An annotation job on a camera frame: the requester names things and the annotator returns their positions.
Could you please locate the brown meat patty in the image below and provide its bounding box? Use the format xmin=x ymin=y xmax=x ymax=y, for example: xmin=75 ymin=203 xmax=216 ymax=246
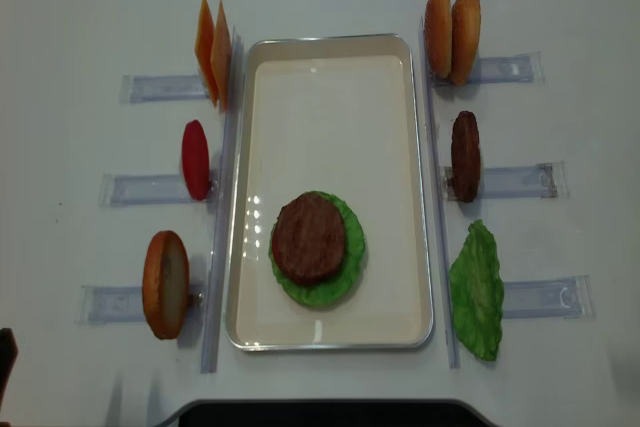
xmin=451 ymin=111 xmax=481 ymax=203
xmin=271 ymin=192 xmax=346 ymax=286

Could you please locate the green lettuce leaf on burger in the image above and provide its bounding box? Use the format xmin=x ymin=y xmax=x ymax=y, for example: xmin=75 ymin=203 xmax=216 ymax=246
xmin=269 ymin=191 xmax=366 ymax=308

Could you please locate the red tomato slice on rack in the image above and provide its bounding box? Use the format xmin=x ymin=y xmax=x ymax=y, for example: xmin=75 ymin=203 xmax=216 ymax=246
xmin=181 ymin=120 xmax=211 ymax=201

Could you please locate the brown meat patty on rack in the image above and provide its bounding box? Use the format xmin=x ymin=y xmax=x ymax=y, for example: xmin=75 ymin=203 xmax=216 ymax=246
xmin=451 ymin=111 xmax=481 ymax=203

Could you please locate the near orange cheese slice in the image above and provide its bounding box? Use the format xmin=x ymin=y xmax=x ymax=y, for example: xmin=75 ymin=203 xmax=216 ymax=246
xmin=210 ymin=1 xmax=232 ymax=111

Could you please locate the orange cheese slice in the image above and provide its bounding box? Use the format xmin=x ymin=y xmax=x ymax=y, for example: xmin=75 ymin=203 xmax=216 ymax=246
xmin=194 ymin=0 xmax=219 ymax=105
xmin=210 ymin=1 xmax=232 ymax=111

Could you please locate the green lettuce leaf on rack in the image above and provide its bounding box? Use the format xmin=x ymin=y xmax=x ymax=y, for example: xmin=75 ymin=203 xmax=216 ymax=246
xmin=449 ymin=220 xmax=505 ymax=362

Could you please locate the far orange cheese slice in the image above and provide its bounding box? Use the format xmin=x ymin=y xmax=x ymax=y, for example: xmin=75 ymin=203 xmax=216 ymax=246
xmin=194 ymin=0 xmax=219 ymax=105

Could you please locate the clear tomato pusher track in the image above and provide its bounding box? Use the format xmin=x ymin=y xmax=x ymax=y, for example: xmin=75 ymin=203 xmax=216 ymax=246
xmin=98 ymin=174 xmax=196 ymax=207

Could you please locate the clear cheese pusher track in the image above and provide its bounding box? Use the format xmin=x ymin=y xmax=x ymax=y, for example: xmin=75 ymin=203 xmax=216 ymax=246
xmin=119 ymin=74 xmax=209 ymax=104

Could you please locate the clear lettuce pusher track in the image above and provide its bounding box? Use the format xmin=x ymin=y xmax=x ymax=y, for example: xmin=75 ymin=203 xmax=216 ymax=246
xmin=503 ymin=275 xmax=596 ymax=319

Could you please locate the white rectangular tray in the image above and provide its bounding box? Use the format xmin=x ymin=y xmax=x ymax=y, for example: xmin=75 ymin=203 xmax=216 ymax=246
xmin=225 ymin=34 xmax=434 ymax=351

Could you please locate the bun half left rack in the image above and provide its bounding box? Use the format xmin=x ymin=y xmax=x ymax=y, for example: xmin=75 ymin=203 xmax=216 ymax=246
xmin=142 ymin=230 xmax=189 ymax=340

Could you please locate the outer bun slice right rack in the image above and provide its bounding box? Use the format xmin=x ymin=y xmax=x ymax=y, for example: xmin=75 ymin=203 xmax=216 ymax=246
xmin=424 ymin=0 xmax=452 ymax=78

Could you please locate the bun slice rack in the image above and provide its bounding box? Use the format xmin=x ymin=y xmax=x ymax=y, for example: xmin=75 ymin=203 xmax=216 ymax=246
xmin=424 ymin=0 xmax=452 ymax=78
xmin=449 ymin=0 xmax=481 ymax=86

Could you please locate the inner bun slice right rack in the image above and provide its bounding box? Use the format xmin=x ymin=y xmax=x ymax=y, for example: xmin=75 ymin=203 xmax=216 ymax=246
xmin=449 ymin=0 xmax=481 ymax=86

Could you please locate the clear patty pusher track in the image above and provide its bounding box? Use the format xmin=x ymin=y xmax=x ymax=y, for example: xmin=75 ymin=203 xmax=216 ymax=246
xmin=442 ymin=161 xmax=570 ymax=201

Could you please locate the clear bun pusher track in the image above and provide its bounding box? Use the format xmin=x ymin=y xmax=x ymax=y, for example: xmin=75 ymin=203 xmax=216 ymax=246
xmin=75 ymin=284 xmax=206 ymax=325
xmin=432 ymin=50 xmax=545 ymax=88

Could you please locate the clear left bun pusher track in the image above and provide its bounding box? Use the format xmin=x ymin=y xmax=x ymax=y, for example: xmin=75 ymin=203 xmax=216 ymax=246
xmin=75 ymin=284 xmax=206 ymax=325

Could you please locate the clear right rail strip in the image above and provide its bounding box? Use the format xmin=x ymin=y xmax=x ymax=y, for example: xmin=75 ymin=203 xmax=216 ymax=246
xmin=419 ymin=14 xmax=460 ymax=369

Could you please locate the clear rail strip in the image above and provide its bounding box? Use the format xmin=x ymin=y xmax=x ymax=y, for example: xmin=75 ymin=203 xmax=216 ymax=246
xmin=419 ymin=14 xmax=460 ymax=369
xmin=200 ymin=28 xmax=244 ymax=374

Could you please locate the clear left rail strip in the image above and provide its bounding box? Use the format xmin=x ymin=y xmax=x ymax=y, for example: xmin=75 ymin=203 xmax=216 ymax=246
xmin=200 ymin=28 xmax=244 ymax=374

